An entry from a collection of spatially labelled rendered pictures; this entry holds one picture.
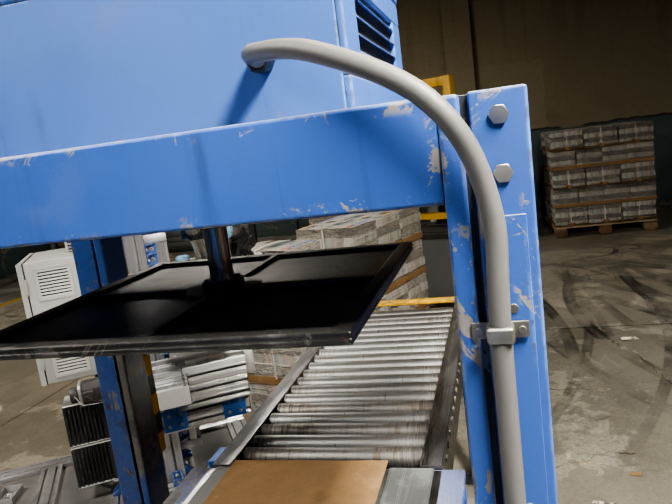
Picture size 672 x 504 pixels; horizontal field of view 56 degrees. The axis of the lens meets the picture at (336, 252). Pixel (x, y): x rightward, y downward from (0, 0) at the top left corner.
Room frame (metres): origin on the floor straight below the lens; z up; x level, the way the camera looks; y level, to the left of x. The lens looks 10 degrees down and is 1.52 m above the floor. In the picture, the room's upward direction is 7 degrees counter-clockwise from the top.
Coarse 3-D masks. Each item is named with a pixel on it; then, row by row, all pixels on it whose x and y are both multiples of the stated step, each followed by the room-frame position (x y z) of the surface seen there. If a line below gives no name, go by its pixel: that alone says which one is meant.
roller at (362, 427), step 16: (272, 432) 1.58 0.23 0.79; (288, 432) 1.57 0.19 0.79; (304, 432) 1.55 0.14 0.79; (320, 432) 1.54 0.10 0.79; (336, 432) 1.53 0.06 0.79; (352, 432) 1.52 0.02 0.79; (368, 432) 1.51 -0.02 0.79; (384, 432) 1.50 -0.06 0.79; (400, 432) 1.49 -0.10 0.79; (416, 432) 1.48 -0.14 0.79
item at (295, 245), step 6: (294, 240) 3.16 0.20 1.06; (300, 240) 3.13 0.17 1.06; (306, 240) 3.10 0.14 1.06; (312, 240) 3.09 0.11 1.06; (318, 240) 3.09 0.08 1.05; (276, 246) 3.04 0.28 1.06; (282, 246) 2.99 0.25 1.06; (288, 246) 2.96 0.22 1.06; (294, 246) 2.94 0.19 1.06; (300, 246) 2.96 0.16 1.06; (306, 246) 3.00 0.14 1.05; (312, 246) 3.04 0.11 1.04; (318, 246) 3.08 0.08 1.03; (264, 252) 2.93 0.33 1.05; (270, 252) 2.91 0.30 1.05; (276, 252) 2.89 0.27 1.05; (282, 252) 2.87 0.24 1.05
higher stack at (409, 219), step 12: (408, 216) 3.94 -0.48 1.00; (420, 216) 4.09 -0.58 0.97; (408, 228) 3.94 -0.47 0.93; (420, 228) 4.09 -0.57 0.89; (420, 240) 4.07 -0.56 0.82; (420, 252) 4.06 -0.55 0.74; (408, 264) 3.89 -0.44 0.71; (420, 264) 4.03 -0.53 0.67; (420, 276) 4.02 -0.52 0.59; (408, 288) 3.86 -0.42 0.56; (420, 288) 4.00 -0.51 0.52
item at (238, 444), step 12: (312, 348) 2.20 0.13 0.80; (300, 360) 2.08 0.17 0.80; (312, 360) 2.09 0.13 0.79; (288, 372) 1.98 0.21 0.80; (300, 372) 1.97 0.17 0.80; (288, 384) 1.88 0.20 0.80; (276, 396) 1.79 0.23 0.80; (264, 408) 1.71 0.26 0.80; (276, 408) 1.72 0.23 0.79; (252, 420) 1.64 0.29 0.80; (264, 420) 1.63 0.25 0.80; (240, 432) 1.58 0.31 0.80; (252, 432) 1.57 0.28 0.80; (240, 444) 1.51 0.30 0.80; (228, 456) 1.45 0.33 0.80; (240, 456) 1.46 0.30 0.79
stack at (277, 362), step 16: (400, 272) 3.80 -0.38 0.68; (400, 288) 3.77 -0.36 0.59; (256, 352) 3.05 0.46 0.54; (272, 352) 2.98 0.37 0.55; (288, 352) 2.93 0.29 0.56; (256, 368) 3.05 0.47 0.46; (272, 368) 2.99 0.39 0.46; (288, 368) 2.94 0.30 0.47; (256, 384) 3.07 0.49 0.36; (256, 400) 3.08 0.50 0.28
